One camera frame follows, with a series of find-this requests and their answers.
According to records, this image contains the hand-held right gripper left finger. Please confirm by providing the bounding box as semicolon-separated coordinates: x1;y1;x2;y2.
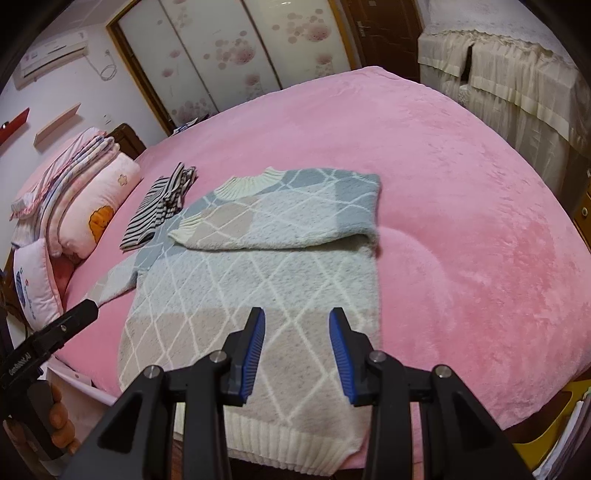
60;307;267;480

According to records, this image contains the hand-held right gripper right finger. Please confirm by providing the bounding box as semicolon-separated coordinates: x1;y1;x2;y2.
328;307;536;480

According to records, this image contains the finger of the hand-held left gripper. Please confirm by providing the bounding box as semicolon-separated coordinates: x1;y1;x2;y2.
31;299;100;357

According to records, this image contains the grey beige diamond-pattern sweater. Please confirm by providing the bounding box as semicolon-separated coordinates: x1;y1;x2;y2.
85;167;382;478

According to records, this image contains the person's left hand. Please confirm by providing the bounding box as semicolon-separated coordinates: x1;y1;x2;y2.
48;382;82;457

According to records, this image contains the white embroidered cushion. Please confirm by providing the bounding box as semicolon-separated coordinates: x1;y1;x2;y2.
13;239;64;330

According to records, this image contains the pink cartoon pillow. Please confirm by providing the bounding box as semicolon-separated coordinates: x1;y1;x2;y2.
58;152;141;259

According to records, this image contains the black white striped garment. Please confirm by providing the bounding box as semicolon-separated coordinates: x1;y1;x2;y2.
120;162;199;252

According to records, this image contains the folded pink quilt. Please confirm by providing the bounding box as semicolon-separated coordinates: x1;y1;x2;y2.
10;127;121;257

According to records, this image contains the pink fleece blanket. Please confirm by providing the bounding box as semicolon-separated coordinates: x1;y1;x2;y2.
60;65;583;467

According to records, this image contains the dark wooden headboard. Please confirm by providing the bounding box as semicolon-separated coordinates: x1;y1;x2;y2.
108;122;148;160

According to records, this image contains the stack of white papers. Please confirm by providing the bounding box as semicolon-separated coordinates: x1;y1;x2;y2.
545;392;591;480

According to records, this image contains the white air conditioner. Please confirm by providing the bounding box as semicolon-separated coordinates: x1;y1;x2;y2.
13;30;89;90

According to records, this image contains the brown wooden cabinet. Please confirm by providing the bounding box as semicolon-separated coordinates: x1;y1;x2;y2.
570;138;591;254

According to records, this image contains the floral sliding-door wardrobe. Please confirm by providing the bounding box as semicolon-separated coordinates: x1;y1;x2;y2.
106;0;361;137

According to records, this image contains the cream lace-covered table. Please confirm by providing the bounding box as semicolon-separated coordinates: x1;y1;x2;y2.
418;0;591;199

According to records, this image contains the brown wooden door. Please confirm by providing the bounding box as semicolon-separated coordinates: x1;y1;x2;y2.
339;0;426;84

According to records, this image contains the wooden wall shelf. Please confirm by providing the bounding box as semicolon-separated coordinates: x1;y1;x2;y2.
34;104;81;147

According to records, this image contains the red wall shelf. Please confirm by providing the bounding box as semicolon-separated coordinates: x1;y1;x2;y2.
0;107;31;145

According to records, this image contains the white air conditioner cable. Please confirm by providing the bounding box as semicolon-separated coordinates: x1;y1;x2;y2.
88;50;117;81

